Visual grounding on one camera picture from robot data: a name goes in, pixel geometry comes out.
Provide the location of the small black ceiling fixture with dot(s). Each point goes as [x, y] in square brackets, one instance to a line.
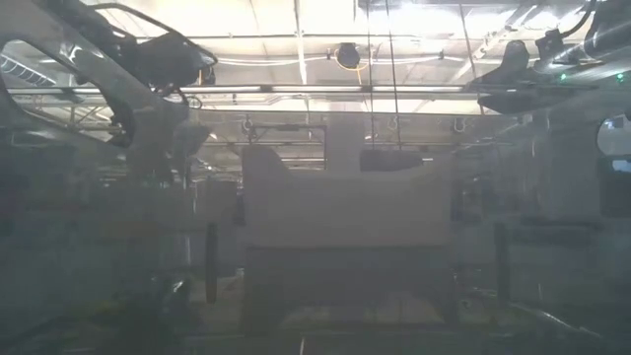
[208, 76]

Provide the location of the overhead light bar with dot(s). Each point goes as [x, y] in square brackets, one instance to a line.
[315, 89]

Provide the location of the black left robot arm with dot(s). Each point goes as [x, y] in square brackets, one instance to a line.
[106, 29]

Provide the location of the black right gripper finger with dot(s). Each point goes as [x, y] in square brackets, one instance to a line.
[527, 102]
[512, 64]

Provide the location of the white hanging hook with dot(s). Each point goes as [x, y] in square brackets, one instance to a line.
[246, 124]
[393, 122]
[459, 124]

